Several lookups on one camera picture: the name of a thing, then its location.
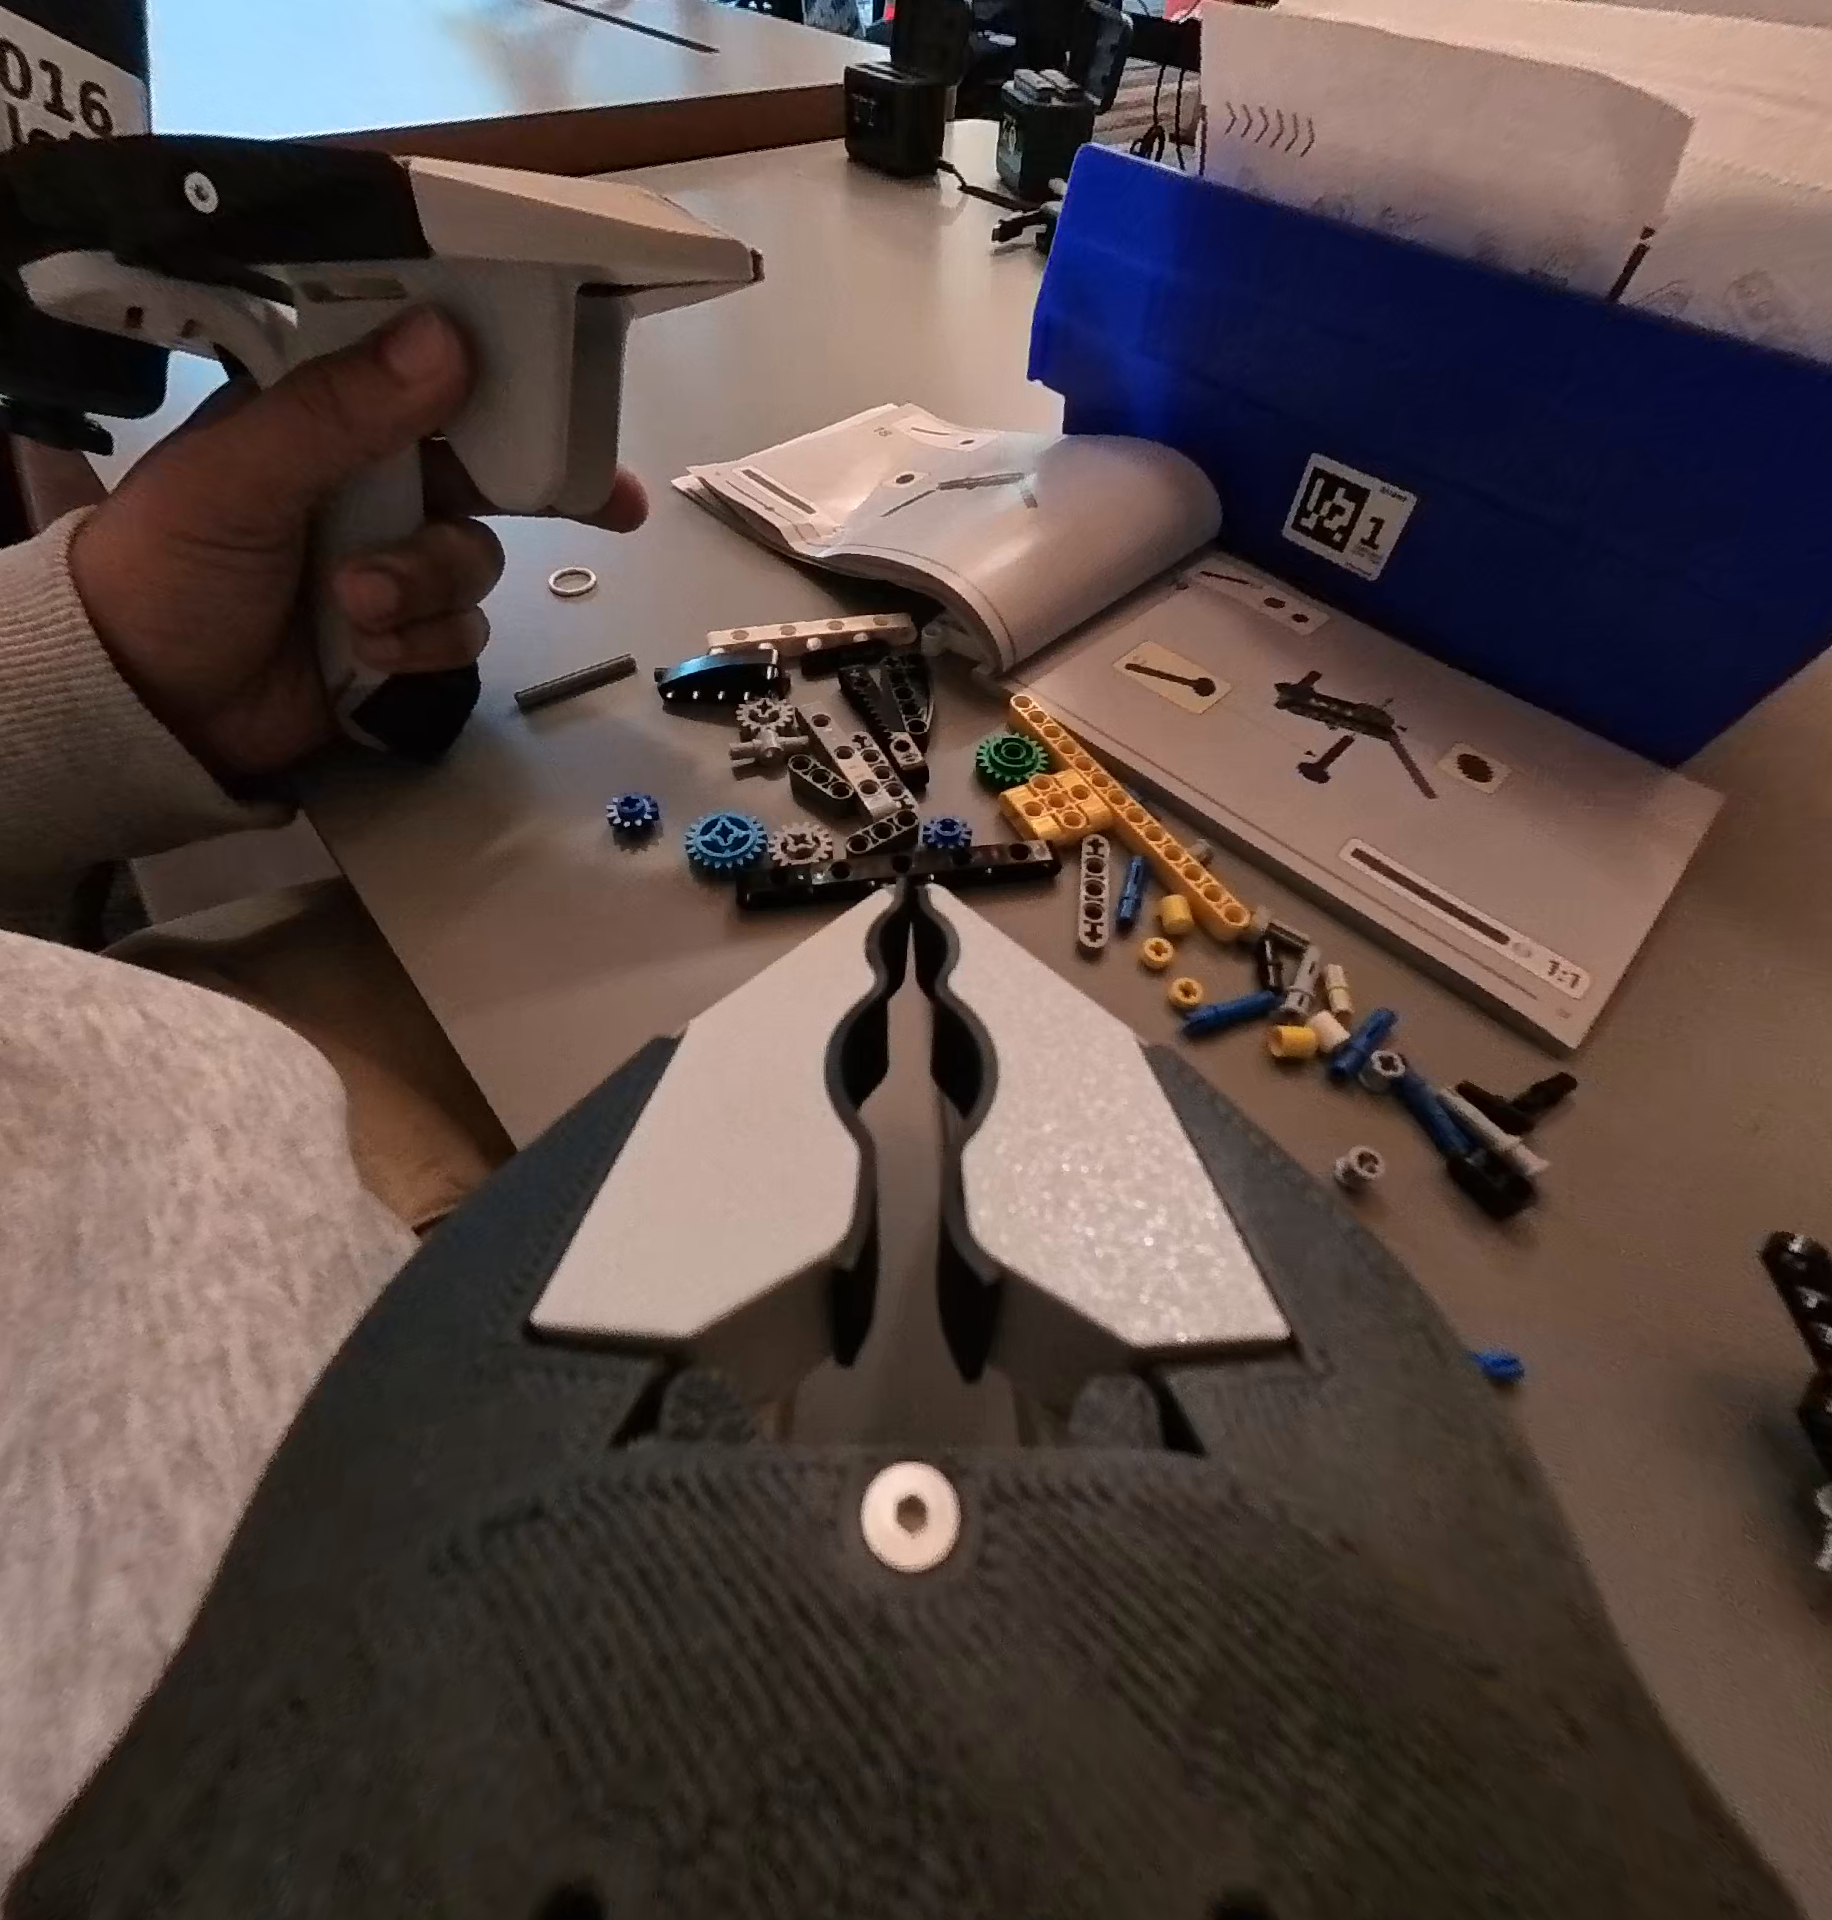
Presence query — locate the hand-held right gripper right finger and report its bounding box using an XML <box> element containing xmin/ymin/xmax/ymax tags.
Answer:
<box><xmin>916</xmin><ymin>884</ymin><xmax>1297</xmax><ymax>1425</ymax></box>

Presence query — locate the person's left forearm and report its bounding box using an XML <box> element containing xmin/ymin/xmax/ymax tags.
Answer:
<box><xmin>0</xmin><ymin>507</ymin><xmax>306</xmax><ymax>939</ymax></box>

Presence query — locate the pile of lego pieces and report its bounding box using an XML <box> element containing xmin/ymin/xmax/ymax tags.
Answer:
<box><xmin>604</xmin><ymin>613</ymin><xmax>1581</xmax><ymax>1218</ymax></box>

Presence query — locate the black cable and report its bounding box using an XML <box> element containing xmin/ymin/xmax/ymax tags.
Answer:
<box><xmin>953</xmin><ymin>177</ymin><xmax>1065</xmax><ymax>251</ymax></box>

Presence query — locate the dark grey lego axle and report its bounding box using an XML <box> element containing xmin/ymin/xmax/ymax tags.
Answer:
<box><xmin>514</xmin><ymin>657</ymin><xmax>641</xmax><ymax>713</ymax></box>

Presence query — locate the lego instruction booklet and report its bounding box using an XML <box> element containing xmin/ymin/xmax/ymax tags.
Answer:
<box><xmin>673</xmin><ymin>402</ymin><xmax>1732</xmax><ymax>1055</ymax></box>

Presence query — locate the black and yellow lego assembly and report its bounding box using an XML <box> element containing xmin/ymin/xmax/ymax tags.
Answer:
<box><xmin>1760</xmin><ymin>1229</ymin><xmax>1832</xmax><ymax>1591</ymax></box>

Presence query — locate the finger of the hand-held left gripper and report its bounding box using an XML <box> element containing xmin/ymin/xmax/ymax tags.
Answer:
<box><xmin>403</xmin><ymin>155</ymin><xmax>768</xmax><ymax>515</ymax></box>

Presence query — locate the person's left hand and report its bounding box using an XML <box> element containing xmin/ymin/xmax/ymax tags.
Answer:
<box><xmin>68</xmin><ymin>306</ymin><xmax>652</xmax><ymax>783</ymax></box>

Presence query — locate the black electronic box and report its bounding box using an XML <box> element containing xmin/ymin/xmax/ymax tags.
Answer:
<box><xmin>840</xmin><ymin>59</ymin><xmax>959</xmax><ymax>168</ymax></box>
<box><xmin>997</xmin><ymin>67</ymin><xmax>1101</xmax><ymax>207</ymax></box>

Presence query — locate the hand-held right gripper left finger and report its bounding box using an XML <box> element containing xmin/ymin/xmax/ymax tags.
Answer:
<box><xmin>523</xmin><ymin>884</ymin><xmax>921</xmax><ymax>1374</ymax></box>

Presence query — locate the blue plastic storage bin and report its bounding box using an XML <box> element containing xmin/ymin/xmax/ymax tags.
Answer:
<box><xmin>1029</xmin><ymin>142</ymin><xmax>1832</xmax><ymax>768</ymax></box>

